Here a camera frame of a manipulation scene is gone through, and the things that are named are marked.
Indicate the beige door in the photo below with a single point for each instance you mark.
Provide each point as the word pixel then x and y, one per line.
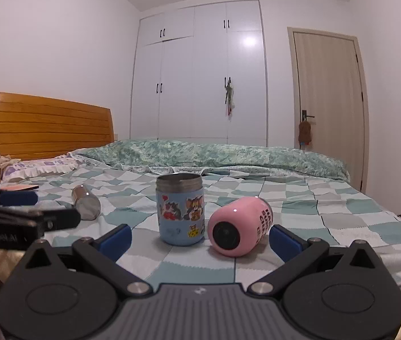
pixel 331 106

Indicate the wooden bed headboard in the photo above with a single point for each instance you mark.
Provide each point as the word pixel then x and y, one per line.
pixel 41 127

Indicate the silver steel cup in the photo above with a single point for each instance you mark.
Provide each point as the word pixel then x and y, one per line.
pixel 86 203

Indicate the brown hanging plush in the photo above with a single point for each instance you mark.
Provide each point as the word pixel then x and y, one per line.
pixel 305 132

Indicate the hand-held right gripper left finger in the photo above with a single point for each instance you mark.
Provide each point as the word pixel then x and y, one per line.
pixel 115 242

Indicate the pink cup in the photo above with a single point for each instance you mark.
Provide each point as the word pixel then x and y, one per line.
pixel 237 226

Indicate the green floral quilt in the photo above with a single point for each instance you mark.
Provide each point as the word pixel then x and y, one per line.
pixel 200 154

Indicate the checkered bed sheet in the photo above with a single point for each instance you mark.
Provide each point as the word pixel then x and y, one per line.
pixel 303 212

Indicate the flat red item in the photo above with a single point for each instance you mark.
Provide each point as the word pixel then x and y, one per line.
pixel 19 187

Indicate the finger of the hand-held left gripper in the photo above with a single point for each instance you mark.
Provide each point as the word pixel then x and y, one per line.
pixel 18 198
pixel 62 219

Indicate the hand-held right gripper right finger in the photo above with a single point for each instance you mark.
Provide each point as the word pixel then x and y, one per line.
pixel 286 243

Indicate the hanging key ornaments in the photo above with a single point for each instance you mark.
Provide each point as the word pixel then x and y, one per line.
pixel 229 101

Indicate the blue cartoon cup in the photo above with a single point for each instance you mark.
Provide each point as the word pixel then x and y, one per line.
pixel 181 216

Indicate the purple patterned pillow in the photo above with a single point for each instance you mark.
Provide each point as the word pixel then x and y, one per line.
pixel 41 168

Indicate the white wardrobe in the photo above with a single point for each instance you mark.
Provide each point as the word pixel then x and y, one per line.
pixel 193 78

